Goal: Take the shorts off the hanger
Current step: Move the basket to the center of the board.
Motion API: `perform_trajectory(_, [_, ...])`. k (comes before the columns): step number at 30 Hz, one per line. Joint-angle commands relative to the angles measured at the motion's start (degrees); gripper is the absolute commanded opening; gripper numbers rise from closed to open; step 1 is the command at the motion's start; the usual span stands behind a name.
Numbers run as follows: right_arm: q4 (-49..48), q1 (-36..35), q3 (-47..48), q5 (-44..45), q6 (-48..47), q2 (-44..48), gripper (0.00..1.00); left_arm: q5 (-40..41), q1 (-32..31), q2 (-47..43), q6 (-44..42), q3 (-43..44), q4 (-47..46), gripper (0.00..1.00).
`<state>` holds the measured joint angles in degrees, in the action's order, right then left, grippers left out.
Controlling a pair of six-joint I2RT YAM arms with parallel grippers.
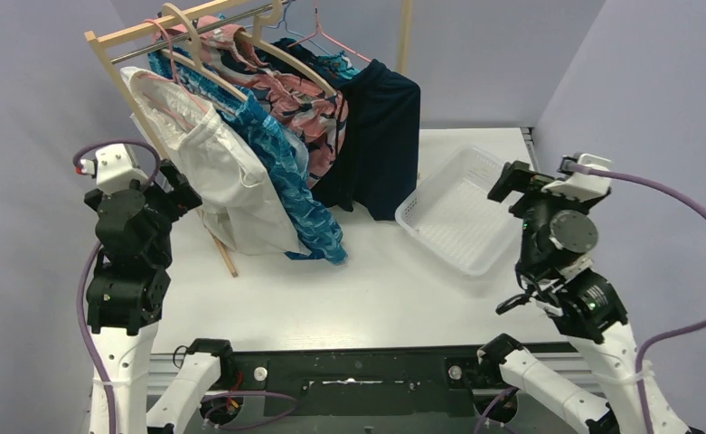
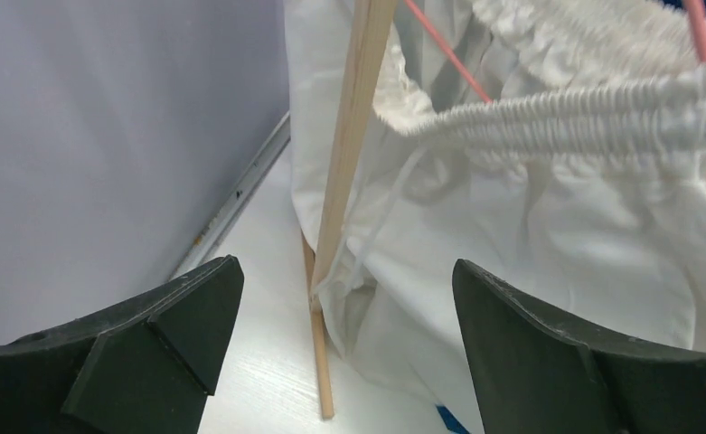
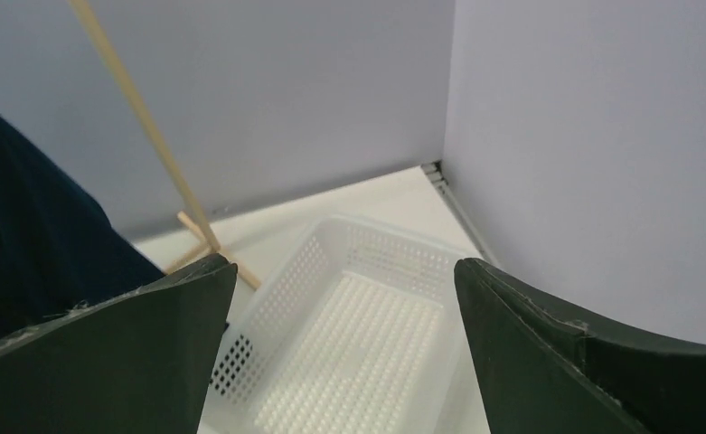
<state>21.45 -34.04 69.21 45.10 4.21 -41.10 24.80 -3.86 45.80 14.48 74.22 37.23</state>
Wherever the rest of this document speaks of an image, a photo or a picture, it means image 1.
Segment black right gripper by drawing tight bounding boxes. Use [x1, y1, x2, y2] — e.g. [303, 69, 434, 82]
[487, 158, 592, 274]

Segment white shorts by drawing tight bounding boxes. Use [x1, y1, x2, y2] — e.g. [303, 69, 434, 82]
[120, 66, 309, 255]

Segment blue shark print shorts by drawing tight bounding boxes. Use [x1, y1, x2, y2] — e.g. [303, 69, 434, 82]
[148, 52, 348, 265]

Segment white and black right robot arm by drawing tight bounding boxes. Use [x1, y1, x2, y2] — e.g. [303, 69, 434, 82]
[477, 161, 691, 433]

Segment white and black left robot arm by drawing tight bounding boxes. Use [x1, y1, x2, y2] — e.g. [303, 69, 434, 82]
[81, 159, 238, 433]

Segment wooden hanger front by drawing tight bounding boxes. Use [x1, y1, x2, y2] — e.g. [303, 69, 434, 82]
[161, 3, 248, 102]

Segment wooden hanger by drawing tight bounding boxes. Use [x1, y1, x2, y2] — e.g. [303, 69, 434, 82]
[161, 3, 248, 102]
[233, 0, 336, 97]

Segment navy blue shorts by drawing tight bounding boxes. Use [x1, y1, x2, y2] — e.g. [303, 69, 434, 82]
[276, 37, 421, 221]

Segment pink floral shorts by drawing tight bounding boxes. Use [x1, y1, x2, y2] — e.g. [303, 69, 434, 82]
[155, 14, 350, 190]

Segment wooden hanger rear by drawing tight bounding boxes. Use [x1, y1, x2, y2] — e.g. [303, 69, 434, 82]
[233, 0, 336, 97]

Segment white plastic basket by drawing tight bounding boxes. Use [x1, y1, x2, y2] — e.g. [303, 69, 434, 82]
[395, 145, 522, 277]

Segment wooden clothes rack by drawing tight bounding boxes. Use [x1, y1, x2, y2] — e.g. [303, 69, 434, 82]
[84, 0, 417, 278]

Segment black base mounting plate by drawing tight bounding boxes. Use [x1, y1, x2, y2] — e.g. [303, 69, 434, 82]
[233, 345, 503, 417]

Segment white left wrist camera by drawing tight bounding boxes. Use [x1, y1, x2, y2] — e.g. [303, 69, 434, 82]
[75, 144, 148, 194]

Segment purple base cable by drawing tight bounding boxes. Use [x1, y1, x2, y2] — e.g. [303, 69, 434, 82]
[199, 390, 301, 432]

